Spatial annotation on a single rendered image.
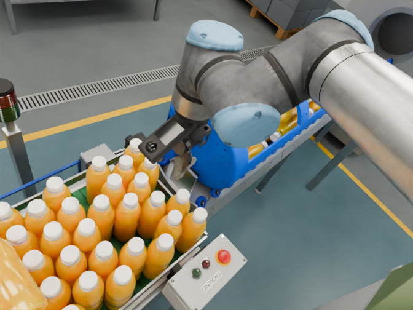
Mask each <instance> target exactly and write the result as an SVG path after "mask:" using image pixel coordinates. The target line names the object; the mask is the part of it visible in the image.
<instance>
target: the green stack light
mask: <svg viewBox="0 0 413 310"><path fill-rule="evenodd" d="M19 117H20V108H19V105H18V101H17V102H16V104H15V105H13V106H12V107H10V108H6V109H0V122H3V123H8V122H13V121H16V120H17V119H18V118H19Z"/></svg>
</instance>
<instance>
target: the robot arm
mask: <svg viewBox="0 0 413 310"><path fill-rule="evenodd" d="M242 49H243V36H242V35H241V34H240V33H239V32H238V31H237V30H236V29H235V28H233V27H231V26H229V25H227V24H225V23H222V22H218V21H214V20H199V21H197V22H195V23H193V24H192V26H191V27H190V30H189V33H188V35H187V37H186V44H185V47H184V52H183V56H182V59H181V64H180V66H179V71H178V75H177V78H176V83H175V88H174V91H173V95H172V98H171V103H172V105H173V107H174V110H175V114H174V115H173V116H172V117H171V118H169V120H167V121H166V122H165V123H164V124H162V125H161V126H160V127H159V128H158V129H157V130H155V131H154V132H153V133H152V134H150V136H148V137H147V138H146V139H145V140H144V141H142V142H141V143H140V144H139V145H138V149H139V150H140V152H141V153H142V154H143V155H144V156H145V157H146V158H147V159H148V161H149V162H150V163H152V164H155V163H156V162H158V161H159V162H160V161H161V160H162V159H163V158H164V155H166V153H168V152H169V151H170V150H171V149H172V150H173V151H174V152H175V153H176V154H179V155H178V156H176V157H175V168H174V171H175V173H174V174H173V176H174V177H175V179H176V180H178V179H180V178H181V177H182V176H183V175H184V174H185V172H186V170H188V169H189V168H190V167H191V166H193V165H194V164H195V162H196V157H192V153H191V148H193V147H194V146H196V145H197V144H199V147H201V146H203V145H205V144H206V143H207V140H208V138H209V136H210V133H211V131H212V128H213V129H214V130H215V131H216V132H217V134H218V135H219V137H220V139H221V140H222V142H223V143H224V144H226V145H227V146H230V147H233V148H247V147H250V146H254V145H257V144H259V143H261V142H263V141H265V140H266V139H268V138H269V137H270V136H271V135H273V134H274V133H275V132H276V131H277V129H278V128H279V126H280V121H281V115H282V114H285V113H286V112H288V111H289V110H291V109H293V108H295V107H296V106H298V105H300V104H301V103H303V102H305V101H306V100H308V99H309V98H310V99H312V100H313V102H314V103H315V104H316V105H318V106H320V107H322V108H323V110H324V111H325V112H326V113H327V114H328V115H329V116H330V117H331V119H332V120H333V121H334V122H335V123H336V124H337V125H338V126H339V127H340V128H341V129H342V130H343V131H344V132H345V133H346V135H347V136H348V137H349V138H350V139H351V140H352V141H353V142H354V144H356V145H357V147H359V149H360V150H361V151H362V152H363V153H364V154H365V155H366V156H367V157H368V158H369V160H370V161H371V162H372V163H373V164H374V165H375V166H376V167H377V168H378V169H379V170H380V171H381V172H382V173H383V175H384V176H385V177H386V178H387V179H388V180H389V181H390V182H391V183H392V185H393V186H394V187H395V188H396V189H397V190H398V191H399V192H400V193H401V194H402V195H403V196H404V197H405V198H406V200H407V201H408V202H409V203H410V204H411V205H412V206H413V78H412V77H410V76H409V75H407V74H406V73H404V72H402V71H401V70H399V69H398V68H397V67H395V66H393V65H392V64H391V63H389V62H387V61H386V60H384V59H383V58H381V57H380V56H378V55H377V54H375V53H374V45H373V41H372V38H371V35H370V34H369V31H368V30H367V28H366V27H365V25H364V24H363V23H362V22H361V21H360V20H359V21H358V19H357V18H356V16H355V15H353V14H352V13H350V12H348V11H346V10H333V11H331V12H329V13H328V14H326V15H324V16H321V17H318V18H316V19H315V20H314V21H313V22H312V23H311V24H310V25H308V26H306V27H305V28H304V29H302V30H300V31H299V32H298V33H296V34H294V35H293V36H291V37H290V38H288V39H287V40H285V41H283V42H282V43H281V44H279V45H277V46H276V47H274V48H273V49H271V50H270V51H268V52H267V53H265V54H264V55H261V56H260V57H258V58H257V59H255V60H254V61H252V62H251V63H249V64H248V65H245V63H244V62H243V60H242V59H241V57H240V56H239V53H240V51H241V50H242ZM209 119H210V121H211V125H212V128H211V127H210V126H209V125H208V121H209ZM207 129H208V130H207ZM207 135H208V136H207ZM205 136H207V138H206V140H205V141H203V139H204V137H205Z"/></svg>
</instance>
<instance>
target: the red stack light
mask: <svg viewBox="0 0 413 310"><path fill-rule="evenodd" d="M16 102H17V96H16V93H15V89H13V91H12V92H11V93H10V94H8V95H5V96H1V97H0V109H6V108H10V107H12V106H13V105H15V104H16Z"/></svg>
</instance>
